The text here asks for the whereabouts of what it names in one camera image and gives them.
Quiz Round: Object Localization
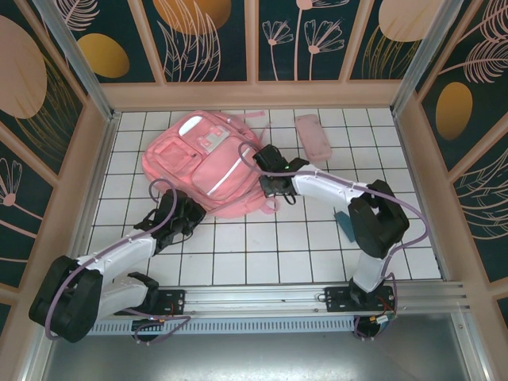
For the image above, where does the pink pencil case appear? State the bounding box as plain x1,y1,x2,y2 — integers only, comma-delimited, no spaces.
294,114,333,162

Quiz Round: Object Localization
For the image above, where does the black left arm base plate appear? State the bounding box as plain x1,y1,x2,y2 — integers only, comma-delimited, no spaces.
150,288,187,317

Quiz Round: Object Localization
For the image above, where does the pink backpack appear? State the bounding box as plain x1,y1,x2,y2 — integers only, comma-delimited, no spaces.
141,110,281,219

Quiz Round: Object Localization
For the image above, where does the aluminium corner post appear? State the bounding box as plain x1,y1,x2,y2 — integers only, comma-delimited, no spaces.
33,0,121,124
391,0,477,116

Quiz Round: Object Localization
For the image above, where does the small teal notebook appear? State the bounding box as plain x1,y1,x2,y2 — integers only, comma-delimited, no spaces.
333,212,358,243

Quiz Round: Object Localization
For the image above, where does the small wired connector board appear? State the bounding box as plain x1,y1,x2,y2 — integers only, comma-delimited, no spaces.
133,315,170,330
367,313,398,333

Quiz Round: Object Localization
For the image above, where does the grey metal sheet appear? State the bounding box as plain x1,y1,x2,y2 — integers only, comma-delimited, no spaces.
23,317,497,381

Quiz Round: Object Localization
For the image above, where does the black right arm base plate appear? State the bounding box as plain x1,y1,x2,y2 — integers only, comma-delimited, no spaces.
324,286,398,314

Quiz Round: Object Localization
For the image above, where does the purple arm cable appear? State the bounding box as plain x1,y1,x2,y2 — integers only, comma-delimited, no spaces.
237,141,433,342
43,178,191,346

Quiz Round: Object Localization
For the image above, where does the aluminium mounting rail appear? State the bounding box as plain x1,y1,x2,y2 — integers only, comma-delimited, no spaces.
37,280,473,321

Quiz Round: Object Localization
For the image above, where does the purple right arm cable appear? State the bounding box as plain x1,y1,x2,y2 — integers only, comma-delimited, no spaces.
237,141,433,342

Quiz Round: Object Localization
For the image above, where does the slotted white cable duct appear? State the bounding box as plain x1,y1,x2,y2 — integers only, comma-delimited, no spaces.
87,319,358,335

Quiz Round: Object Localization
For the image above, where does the aluminium side rail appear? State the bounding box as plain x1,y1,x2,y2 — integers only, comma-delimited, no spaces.
392,113,453,283

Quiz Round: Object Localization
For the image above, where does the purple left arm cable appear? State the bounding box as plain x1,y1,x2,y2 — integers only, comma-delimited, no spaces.
43,178,191,346

